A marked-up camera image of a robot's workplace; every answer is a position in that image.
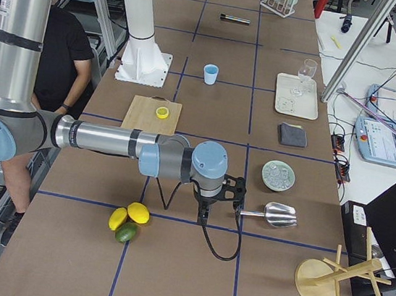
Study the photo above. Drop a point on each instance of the whole yellow lemon left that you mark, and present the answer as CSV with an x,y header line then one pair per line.
x,y
117,218

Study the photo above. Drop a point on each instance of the dark grey folded cloth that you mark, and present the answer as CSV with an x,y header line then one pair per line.
x,y
292,135

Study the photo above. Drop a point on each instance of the teach pendant tablet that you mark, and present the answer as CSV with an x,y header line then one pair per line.
x,y
382,101
376,141

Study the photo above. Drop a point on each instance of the clear wine glass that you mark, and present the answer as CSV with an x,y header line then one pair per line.
x,y
305,73

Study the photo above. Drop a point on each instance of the light blue plastic cup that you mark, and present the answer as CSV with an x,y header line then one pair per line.
x,y
210,72

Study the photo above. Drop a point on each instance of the green bowl with ice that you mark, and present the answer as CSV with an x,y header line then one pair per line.
x,y
278,176

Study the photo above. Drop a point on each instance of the bamboo cutting board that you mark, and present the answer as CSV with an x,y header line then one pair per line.
x,y
141,115

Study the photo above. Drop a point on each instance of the seated person black shirt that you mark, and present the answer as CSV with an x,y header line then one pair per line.
x,y
62,85

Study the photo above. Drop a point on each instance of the near teach pendant tablet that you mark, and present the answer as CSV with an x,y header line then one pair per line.
x,y
376,141

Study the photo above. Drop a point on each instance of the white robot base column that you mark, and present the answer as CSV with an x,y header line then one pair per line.
x,y
142,61

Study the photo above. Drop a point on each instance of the cream plastic tray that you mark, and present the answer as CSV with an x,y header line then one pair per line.
x,y
286,102

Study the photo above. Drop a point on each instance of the metal ice scoop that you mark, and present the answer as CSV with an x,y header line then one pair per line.
x,y
276,215

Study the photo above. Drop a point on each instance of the whole yellow lemon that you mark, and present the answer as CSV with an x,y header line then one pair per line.
x,y
139,213
117,218

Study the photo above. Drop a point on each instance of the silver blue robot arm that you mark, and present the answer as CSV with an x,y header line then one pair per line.
x,y
24,128

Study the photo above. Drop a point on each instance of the far teach pendant tablet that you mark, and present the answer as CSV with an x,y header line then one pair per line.
x,y
382,101

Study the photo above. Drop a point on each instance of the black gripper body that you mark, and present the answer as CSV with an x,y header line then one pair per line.
x,y
205,201

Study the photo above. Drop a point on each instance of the wooden mug tree stand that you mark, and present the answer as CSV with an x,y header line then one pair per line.
x,y
314,277

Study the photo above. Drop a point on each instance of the aluminium frame post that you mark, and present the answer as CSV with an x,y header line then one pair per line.
x,y
383,9

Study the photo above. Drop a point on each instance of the whole yellow lemon upper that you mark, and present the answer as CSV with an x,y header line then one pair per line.
x,y
139,213

